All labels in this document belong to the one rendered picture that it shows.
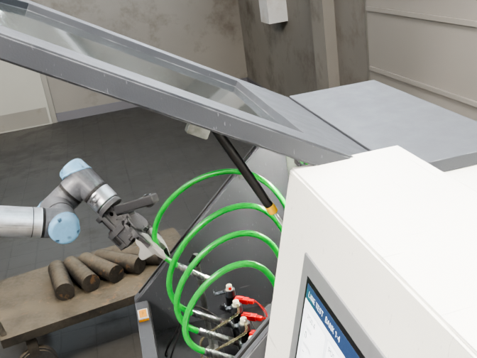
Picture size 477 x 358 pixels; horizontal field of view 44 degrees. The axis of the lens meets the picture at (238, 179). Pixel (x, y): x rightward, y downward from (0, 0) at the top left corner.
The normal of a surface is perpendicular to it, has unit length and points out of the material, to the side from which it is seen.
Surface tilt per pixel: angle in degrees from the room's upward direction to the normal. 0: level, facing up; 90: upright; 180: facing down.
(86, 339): 0
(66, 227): 90
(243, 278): 90
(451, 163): 90
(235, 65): 90
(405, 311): 76
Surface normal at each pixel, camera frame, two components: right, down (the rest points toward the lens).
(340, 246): -0.97, -0.02
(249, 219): 0.23, 0.33
